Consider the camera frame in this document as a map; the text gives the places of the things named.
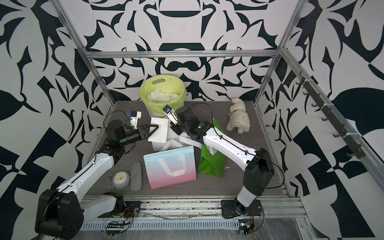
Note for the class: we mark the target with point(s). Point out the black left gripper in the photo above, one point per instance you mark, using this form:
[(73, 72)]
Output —
[(144, 132)]

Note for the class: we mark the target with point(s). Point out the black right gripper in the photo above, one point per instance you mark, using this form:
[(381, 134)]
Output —
[(174, 127)]

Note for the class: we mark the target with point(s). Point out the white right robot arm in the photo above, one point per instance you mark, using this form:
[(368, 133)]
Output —
[(256, 164)]

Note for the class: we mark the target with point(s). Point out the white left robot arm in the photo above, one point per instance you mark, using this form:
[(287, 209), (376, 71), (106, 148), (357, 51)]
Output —
[(60, 213)]

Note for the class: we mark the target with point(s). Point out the white gift bag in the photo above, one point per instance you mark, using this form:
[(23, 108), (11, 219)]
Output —
[(166, 139)]

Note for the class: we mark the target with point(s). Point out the white trash bin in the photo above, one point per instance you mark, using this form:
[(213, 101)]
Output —
[(161, 115)]

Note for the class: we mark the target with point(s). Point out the shredded paper in bin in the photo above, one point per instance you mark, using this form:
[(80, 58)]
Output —
[(159, 97)]

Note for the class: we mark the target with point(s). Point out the pink and teal gift bag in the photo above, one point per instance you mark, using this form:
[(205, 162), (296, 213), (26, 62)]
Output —
[(171, 167)]

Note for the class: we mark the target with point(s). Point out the green gift bag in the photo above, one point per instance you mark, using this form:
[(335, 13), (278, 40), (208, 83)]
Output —
[(212, 164)]

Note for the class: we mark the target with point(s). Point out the grey oval case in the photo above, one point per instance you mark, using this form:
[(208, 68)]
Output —
[(136, 177)]

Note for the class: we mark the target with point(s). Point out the small round alarm clock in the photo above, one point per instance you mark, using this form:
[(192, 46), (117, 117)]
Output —
[(121, 179)]

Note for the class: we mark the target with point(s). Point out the white plush dog toy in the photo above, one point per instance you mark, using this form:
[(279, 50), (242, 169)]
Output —
[(238, 117)]

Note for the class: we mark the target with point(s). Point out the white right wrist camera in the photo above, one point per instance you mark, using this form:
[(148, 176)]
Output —
[(171, 114)]

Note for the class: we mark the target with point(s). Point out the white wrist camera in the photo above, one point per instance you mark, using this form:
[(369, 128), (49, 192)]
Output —
[(171, 114), (134, 117)]

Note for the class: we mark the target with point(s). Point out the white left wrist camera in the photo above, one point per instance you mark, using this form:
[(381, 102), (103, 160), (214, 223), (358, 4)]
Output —
[(134, 117)]

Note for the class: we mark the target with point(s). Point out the black wall hook rail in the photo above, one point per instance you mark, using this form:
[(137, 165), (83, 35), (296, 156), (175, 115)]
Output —
[(332, 115)]

